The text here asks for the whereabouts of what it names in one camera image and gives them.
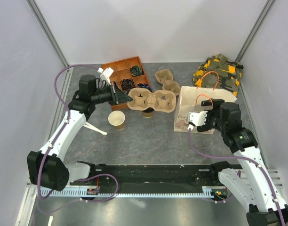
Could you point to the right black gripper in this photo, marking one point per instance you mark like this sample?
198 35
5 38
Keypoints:
216 103

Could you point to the aluminium frame post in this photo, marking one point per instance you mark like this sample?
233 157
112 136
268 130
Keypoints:
256 27
47 31

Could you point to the dark brown rolled sock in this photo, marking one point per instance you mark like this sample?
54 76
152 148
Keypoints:
127 84

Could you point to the cardboard cup carrier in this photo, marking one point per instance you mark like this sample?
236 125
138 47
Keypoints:
160 100
166 79

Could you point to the green rolled sock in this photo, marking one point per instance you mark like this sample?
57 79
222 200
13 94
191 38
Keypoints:
136 70

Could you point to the white wrapped straw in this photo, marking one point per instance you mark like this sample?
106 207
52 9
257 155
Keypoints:
91 127

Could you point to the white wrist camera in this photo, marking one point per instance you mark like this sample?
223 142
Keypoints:
196 119
105 74

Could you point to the blue striped rolled sock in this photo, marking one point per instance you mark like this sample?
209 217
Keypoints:
144 86

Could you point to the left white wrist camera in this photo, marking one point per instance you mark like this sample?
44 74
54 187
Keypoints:
105 74

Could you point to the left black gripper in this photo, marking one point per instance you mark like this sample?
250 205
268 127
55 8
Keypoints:
117 96

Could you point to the black plastic cup lid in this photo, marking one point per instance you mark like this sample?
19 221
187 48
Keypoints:
148 110

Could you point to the left aluminium frame post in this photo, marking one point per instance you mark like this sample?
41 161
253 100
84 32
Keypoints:
47 31

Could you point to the brown paper cup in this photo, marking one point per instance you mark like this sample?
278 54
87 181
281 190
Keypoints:
117 119
147 114

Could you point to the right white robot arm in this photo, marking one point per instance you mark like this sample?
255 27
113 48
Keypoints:
262 201

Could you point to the slotted cable duct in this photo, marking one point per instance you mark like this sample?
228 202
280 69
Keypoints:
93 193

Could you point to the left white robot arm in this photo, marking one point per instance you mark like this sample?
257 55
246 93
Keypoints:
46 167

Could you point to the white paper takeout bag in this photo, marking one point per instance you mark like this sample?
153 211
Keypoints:
206 94

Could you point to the right aluminium frame post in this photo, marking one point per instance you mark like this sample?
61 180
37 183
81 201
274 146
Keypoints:
256 27

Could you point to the orange compartment tray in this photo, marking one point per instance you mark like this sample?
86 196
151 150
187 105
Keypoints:
122 71

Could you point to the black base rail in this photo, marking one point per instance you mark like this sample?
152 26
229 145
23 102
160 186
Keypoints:
151 178

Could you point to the camouflage folded garment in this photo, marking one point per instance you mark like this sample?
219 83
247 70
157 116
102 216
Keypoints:
219 72

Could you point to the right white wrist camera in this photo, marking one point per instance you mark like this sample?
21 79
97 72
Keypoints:
196 119

